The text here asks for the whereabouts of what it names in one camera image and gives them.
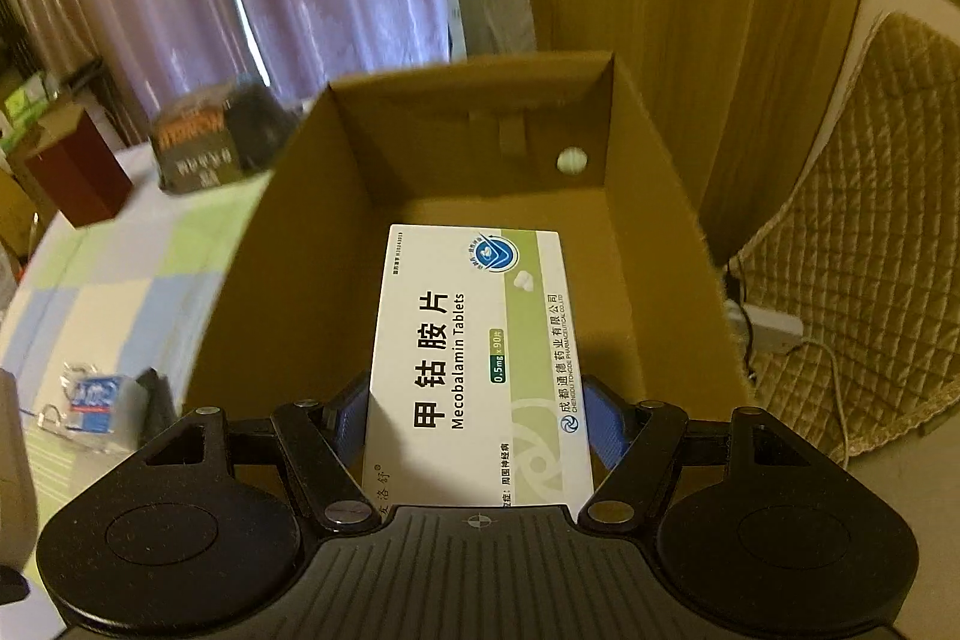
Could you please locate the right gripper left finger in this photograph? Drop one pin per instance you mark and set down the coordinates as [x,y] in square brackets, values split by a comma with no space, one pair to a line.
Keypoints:
[318,441]

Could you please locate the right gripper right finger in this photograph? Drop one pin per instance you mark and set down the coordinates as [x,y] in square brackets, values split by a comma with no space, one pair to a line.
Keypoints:
[638,446]

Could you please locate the white green Mecobalamin box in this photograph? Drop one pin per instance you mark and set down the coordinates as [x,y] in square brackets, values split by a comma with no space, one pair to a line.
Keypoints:
[476,397]

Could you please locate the blue label clear plastic case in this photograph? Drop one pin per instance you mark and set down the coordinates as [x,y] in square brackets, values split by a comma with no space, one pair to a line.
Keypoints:
[105,405]

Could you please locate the black remote control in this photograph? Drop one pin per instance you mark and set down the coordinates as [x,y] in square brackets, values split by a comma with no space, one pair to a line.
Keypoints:
[159,413]

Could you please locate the metal hooks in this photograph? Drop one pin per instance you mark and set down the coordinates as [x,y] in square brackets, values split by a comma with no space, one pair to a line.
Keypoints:
[51,416]

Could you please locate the white power strip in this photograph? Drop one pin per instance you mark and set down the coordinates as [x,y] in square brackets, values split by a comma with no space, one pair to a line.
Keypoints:
[764,330]

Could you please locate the quilted tan chair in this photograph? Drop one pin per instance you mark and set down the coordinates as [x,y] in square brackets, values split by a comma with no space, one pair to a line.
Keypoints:
[865,253]

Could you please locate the open cardboard box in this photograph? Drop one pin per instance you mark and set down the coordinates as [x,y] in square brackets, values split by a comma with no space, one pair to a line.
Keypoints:
[556,141]

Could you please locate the black Hongli noodle bowl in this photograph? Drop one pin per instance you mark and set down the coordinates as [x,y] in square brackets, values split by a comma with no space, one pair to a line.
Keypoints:
[218,135]

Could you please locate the dark red paper box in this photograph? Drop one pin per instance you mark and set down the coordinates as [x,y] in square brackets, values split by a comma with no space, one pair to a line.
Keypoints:
[83,177]

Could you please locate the stacked cardboard boxes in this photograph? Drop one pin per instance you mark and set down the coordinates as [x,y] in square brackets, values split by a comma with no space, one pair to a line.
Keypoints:
[35,116]

